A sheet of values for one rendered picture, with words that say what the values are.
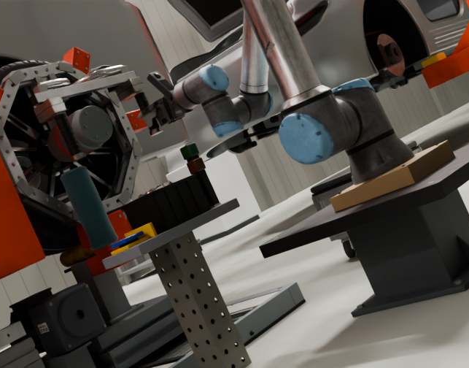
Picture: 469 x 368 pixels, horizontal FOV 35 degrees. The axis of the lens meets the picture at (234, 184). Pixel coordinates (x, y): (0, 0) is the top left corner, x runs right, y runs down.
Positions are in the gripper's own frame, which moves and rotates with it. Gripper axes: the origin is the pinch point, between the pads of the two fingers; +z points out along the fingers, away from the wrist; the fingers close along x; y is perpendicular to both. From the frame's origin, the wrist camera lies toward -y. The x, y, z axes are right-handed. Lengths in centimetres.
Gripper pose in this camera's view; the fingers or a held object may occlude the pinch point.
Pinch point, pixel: (143, 114)
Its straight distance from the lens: 252.7
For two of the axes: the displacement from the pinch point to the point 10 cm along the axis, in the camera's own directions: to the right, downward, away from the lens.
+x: 6.1, -2.8, 7.4
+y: 4.2, 9.1, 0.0
